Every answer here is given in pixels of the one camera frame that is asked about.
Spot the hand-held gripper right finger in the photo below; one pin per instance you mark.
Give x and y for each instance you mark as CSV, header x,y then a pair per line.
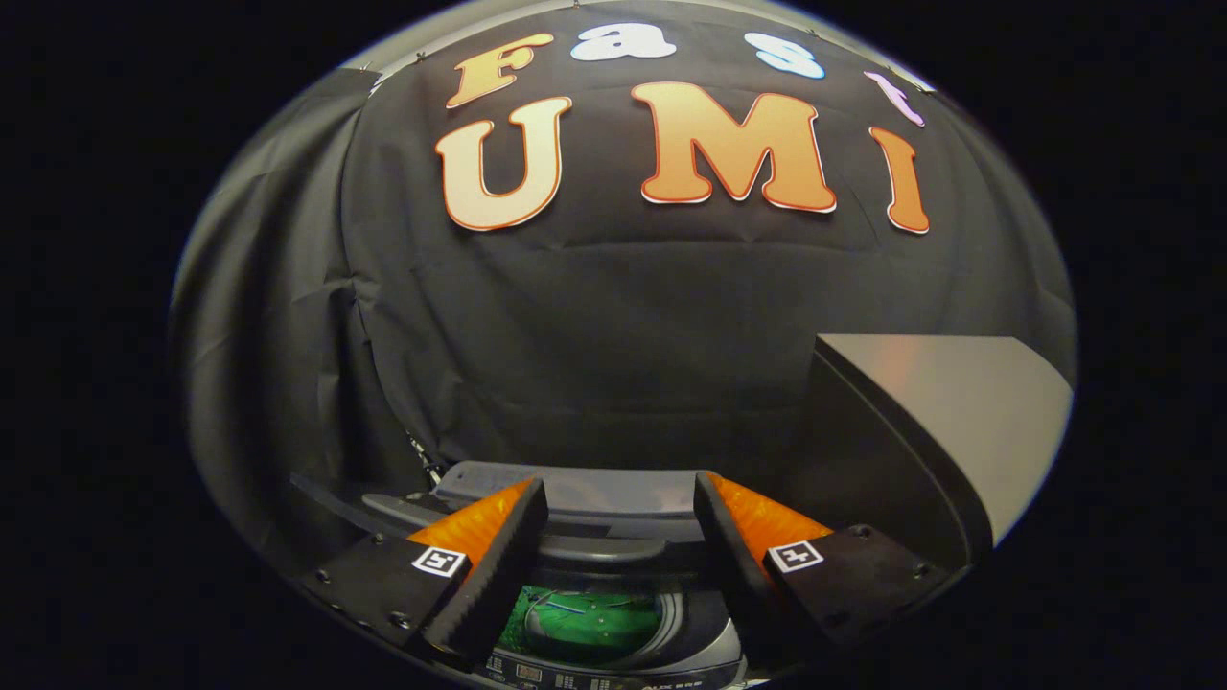
x,y
743,575

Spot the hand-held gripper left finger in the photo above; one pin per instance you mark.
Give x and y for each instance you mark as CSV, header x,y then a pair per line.
x,y
494,585

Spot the green polo shirt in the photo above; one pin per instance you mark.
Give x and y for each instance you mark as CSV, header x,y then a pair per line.
x,y
585,623

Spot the grey washing machine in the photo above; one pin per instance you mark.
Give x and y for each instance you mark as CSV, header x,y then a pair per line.
x,y
613,489

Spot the grey cabinet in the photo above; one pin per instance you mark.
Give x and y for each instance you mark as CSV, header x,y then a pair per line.
x,y
959,402

